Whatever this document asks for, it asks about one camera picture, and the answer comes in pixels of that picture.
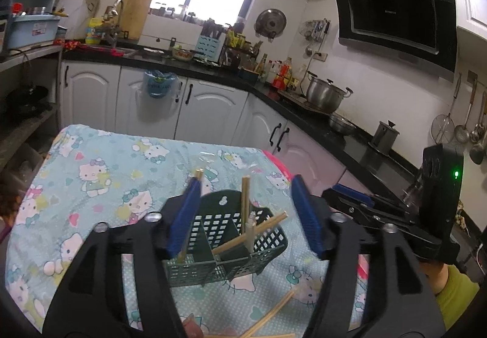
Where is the blue dish rack tub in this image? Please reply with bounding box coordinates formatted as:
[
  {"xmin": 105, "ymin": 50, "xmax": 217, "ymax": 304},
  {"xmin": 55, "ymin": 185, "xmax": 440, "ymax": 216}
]
[{"xmin": 7, "ymin": 14, "xmax": 60, "ymax": 50}]

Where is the chopsticks front pair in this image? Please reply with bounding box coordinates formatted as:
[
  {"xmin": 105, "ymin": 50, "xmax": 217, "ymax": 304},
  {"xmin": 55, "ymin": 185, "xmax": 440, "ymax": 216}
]
[{"xmin": 240, "ymin": 176, "xmax": 251, "ymax": 234}]

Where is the steel stock pot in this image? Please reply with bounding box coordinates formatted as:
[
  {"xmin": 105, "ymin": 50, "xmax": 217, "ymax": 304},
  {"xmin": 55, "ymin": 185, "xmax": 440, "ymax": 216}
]
[{"xmin": 305, "ymin": 71, "xmax": 353, "ymax": 114}]

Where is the blue hanging basket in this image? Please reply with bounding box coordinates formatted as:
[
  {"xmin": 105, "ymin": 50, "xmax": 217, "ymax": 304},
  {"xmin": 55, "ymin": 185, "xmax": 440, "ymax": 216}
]
[{"xmin": 143, "ymin": 69, "xmax": 178, "ymax": 99}]

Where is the hello kitty tablecloth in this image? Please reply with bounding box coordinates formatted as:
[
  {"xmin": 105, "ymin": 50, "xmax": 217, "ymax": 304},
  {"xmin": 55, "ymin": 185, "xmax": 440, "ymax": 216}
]
[{"xmin": 4, "ymin": 125, "xmax": 328, "ymax": 337}]

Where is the blue knife block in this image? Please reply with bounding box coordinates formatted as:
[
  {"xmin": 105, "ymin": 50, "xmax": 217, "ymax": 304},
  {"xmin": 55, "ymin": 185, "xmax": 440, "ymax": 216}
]
[{"xmin": 195, "ymin": 35, "xmax": 224, "ymax": 62}]

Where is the person right hand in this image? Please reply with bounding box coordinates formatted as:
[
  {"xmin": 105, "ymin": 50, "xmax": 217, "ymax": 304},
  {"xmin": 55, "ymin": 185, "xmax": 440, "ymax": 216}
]
[{"xmin": 420, "ymin": 260, "xmax": 449, "ymax": 295}]

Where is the chopsticks top pair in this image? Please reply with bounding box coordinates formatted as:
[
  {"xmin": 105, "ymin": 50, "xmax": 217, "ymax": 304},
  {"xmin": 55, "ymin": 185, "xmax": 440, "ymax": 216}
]
[{"xmin": 212, "ymin": 211, "xmax": 288, "ymax": 256}]

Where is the green plastic utensil basket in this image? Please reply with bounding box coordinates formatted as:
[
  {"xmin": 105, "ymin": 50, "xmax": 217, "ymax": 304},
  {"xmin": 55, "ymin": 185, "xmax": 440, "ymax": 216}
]
[{"xmin": 164, "ymin": 190, "xmax": 288, "ymax": 288}]

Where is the black range hood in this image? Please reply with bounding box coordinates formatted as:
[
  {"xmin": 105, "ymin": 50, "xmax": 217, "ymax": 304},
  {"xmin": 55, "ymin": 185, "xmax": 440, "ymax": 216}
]
[{"xmin": 336, "ymin": 0, "xmax": 457, "ymax": 81}]

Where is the green sleeve forearm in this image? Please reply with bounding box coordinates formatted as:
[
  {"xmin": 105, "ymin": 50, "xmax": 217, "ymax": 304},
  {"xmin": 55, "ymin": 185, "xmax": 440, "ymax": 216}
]
[{"xmin": 436, "ymin": 265, "xmax": 480, "ymax": 331}]

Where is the small steel kettle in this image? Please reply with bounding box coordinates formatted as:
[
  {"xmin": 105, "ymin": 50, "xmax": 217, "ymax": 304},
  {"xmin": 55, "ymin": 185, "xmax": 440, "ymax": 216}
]
[{"xmin": 369, "ymin": 120, "xmax": 400, "ymax": 155}]

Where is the wooden cutting board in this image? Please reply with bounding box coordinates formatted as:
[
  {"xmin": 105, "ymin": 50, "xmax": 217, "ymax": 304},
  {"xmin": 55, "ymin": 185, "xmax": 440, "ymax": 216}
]
[{"xmin": 118, "ymin": 0, "xmax": 152, "ymax": 40}]

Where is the hanging pot lid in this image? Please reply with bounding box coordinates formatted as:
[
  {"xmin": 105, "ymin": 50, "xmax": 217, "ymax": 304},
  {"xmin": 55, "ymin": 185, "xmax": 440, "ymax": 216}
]
[{"xmin": 254, "ymin": 9, "xmax": 287, "ymax": 41}]

